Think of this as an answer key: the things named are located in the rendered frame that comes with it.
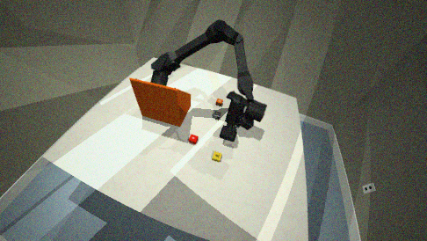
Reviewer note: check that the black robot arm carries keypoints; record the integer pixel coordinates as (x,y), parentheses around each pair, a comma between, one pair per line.
(218,31)

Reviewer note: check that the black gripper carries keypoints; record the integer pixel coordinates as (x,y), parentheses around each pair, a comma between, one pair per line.
(229,132)

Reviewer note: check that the olive yellow block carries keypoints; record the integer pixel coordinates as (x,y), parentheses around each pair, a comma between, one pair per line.
(216,156)

